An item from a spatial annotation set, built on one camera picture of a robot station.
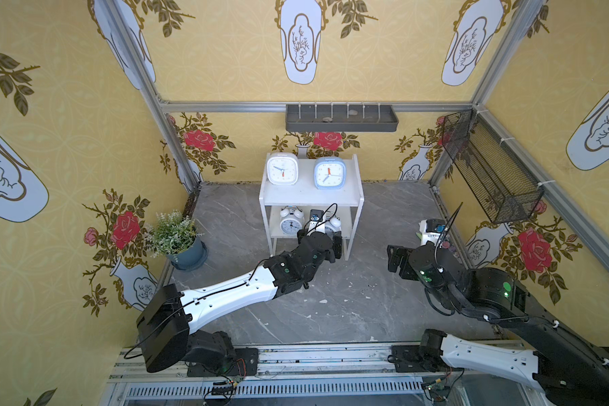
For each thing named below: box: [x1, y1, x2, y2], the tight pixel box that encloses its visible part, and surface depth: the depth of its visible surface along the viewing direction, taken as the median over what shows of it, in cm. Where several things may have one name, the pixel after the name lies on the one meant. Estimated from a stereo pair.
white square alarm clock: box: [266, 152, 299, 186], surface depth 73 cm
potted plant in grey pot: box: [143, 209, 209, 272], surface depth 85 cm
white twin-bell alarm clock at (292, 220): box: [279, 204, 305, 236], surface depth 81 cm
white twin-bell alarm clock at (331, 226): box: [324, 215, 342, 242], surface depth 75 cm
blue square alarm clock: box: [312, 155, 347, 191], surface depth 73 cm
